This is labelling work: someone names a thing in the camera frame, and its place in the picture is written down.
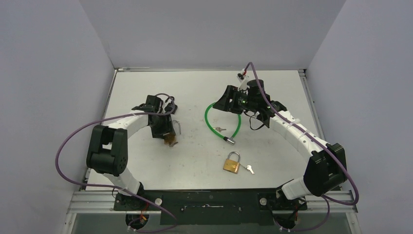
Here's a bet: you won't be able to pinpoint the black padlock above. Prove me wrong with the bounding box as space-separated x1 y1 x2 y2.
164 96 178 115

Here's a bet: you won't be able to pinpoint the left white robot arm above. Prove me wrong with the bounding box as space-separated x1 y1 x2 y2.
86 94 177 210

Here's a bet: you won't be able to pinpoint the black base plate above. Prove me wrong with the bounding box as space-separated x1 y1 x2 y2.
113 189 307 227

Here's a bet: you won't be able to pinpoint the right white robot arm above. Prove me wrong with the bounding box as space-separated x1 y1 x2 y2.
212 80 347 209

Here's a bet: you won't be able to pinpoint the green cable lock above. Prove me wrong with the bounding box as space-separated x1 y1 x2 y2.
204 102 242 145

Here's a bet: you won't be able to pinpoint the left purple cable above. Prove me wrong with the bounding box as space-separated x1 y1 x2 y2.
55 93 178 233

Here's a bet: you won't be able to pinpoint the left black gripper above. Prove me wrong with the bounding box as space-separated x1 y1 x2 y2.
150 112 174 139

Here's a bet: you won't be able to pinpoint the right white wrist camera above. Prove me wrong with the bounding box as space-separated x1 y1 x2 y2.
237 69 250 90

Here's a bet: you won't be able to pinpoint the cable lock keys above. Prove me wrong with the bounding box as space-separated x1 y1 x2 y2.
212 127 226 133

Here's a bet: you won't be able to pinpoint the brass padlock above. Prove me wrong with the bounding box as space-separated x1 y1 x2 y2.
223 152 241 174
163 120 182 145

